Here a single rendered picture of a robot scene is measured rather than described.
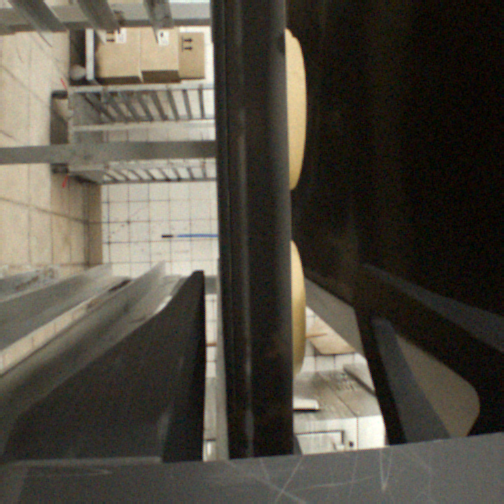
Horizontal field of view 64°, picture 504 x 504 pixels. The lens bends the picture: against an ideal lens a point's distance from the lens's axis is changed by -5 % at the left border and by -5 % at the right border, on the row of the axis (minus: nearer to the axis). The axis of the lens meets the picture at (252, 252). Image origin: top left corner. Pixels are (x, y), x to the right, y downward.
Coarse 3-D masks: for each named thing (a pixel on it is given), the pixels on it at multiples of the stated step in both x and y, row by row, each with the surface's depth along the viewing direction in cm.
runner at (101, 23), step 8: (80, 0) 54; (88, 0) 57; (96, 0) 58; (104, 0) 58; (88, 8) 58; (96, 8) 60; (104, 8) 60; (88, 16) 58; (96, 16) 62; (104, 16) 63; (112, 16) 63; (96, 24) 62; (104, 24) 65; (112, 24) 65; (96, 32) 63; (104, 32) 67; (104, 40) 67
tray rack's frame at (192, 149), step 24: (24, 24) 64; (72, 24) 65; (120, 24) 66; (144, 24) 67; (192, 24) 68; (72, 144) 67; (96, 144) 68; (120, 144) 68; (144, 144) 68; (168, 144) 69; (192, 144) 69; (120, 288) 68; (216, 288) 69
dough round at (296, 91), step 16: (288, 32) 11; (288, 48) 11; (288, 64) 10; (288, 80) 10; (304, 80) 11; (288, 96) 10; (304, 96) 11; (288, 112) 10; (304, 112) 11; (304, 128) 11
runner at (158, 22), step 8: (144, 0) 54; (152, 0) 59; (160, 0) 59; (168, 0) 59; (152, 8) 61; (160, 8) 61; (168, 8) 61; (152, 16) 61; (160, 16) 64; (168, 16) 64; (152, 24) 61; (160, 24) 66; (168, 24) 67
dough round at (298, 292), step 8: (296, 256) 13; (296, 264) 13; (296, 272) 12; (296, 280) 12; (296, 288) 12; (296, 296) 12; (304, 296) 12; (296, 304) 12; (304, 304) 12; (296, 312) 12; (304, 312) 12; (296, 320) 12; (304, 320) 12; (296, 328) 12; (304, 328) 12; (296, 336) 12; (304, 336) 12; (296, 344) 12; (304, 344) 12; (296, 352) 12; (304, 352) 13; (296, 360) 12; (296, 368) 13
